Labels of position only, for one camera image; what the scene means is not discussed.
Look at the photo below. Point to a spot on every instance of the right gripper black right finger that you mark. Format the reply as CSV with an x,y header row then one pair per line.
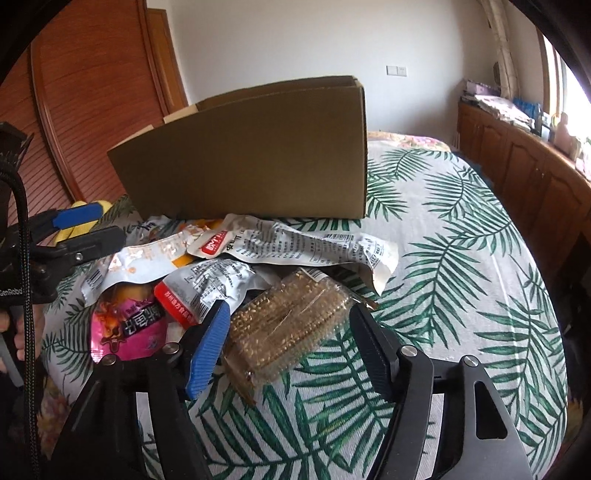
x,y
397,372

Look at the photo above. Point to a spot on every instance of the long white snack bag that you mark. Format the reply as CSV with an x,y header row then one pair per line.
x,y
257,241

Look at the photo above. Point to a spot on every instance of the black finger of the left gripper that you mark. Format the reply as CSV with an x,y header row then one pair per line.
x,y
59,260

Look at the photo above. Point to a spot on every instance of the yellow Pikachu plush toy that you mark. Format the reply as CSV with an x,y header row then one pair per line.
x,y
82,229

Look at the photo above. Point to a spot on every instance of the white wall switch plate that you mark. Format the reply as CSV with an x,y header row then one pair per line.
x,y
399,71

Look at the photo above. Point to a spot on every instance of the white red-striped snack bag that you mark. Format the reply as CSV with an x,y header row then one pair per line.
x,y
188,293

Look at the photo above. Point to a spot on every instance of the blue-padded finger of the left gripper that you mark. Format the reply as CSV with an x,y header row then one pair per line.
x,y
55,220

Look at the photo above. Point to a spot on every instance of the orange white snack pouch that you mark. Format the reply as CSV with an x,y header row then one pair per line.
x,y
143,264

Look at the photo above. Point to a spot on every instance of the green leaf print tablecloth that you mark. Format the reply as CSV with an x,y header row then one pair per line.
x,y
466,283

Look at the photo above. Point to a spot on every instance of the pink snack packet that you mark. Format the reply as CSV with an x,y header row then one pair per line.
x,y
127,321

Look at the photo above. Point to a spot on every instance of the clear sesame bar snack pack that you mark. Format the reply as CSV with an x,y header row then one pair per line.
x,y
275,330

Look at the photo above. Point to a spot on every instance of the person's left hand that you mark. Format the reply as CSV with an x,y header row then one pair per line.
x,y
15,318

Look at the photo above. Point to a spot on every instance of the brown cardboard box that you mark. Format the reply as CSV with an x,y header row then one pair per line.
x,y
288,149

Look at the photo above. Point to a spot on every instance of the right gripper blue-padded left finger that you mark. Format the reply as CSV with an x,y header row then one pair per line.
x,y
201,346

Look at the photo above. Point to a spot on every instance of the folded floral cloth stack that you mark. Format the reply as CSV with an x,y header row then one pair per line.
x,y
485,97

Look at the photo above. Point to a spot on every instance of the patterned window curtain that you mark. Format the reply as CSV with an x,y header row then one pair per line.
x,y
497,17

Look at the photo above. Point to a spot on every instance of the wooden sideboard cabinet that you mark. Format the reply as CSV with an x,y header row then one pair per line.
x,y
544,194

